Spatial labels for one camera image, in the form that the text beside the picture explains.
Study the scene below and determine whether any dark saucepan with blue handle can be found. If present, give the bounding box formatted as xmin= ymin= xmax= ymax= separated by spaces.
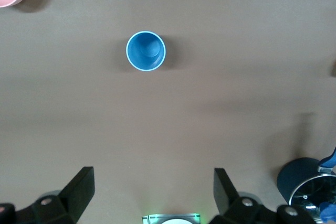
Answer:
xmin=276 ymin=146 xmax=336 ymax=208

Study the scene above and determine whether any glass lid with blue knob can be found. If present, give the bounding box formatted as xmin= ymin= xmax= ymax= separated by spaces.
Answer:
xmin=288 ymin=173 xmax=336 ymax=224

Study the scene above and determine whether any blue plastic cup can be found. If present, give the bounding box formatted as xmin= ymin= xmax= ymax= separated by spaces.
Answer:
xmin=125 ymin=30 xmax=167 ymax=72

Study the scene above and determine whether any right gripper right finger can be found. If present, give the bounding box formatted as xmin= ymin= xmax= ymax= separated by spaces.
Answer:
xmin=209 ymin=167 xmax=318 ymax=224

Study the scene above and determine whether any brown table cover sheet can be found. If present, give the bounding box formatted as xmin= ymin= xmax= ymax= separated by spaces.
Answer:
xmin=0 ymin=0 xmax=336 ymax=224

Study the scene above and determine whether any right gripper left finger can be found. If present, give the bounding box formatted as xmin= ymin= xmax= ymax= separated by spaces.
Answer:
xmin=0 ymin=166 xmax=95 ymax=224

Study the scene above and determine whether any metal base plate green light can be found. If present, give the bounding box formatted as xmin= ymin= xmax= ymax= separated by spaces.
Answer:
xmin=141 ymin=212 xmax=202 ymax=224

